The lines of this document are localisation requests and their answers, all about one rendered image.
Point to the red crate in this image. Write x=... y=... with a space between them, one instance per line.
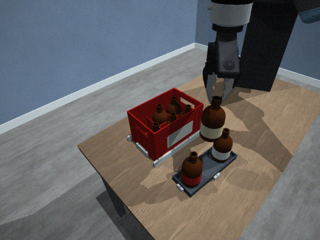
x=162 y=141

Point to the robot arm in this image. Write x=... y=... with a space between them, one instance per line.
x=233 y=13

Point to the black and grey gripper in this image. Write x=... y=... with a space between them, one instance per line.
x=210 y=69

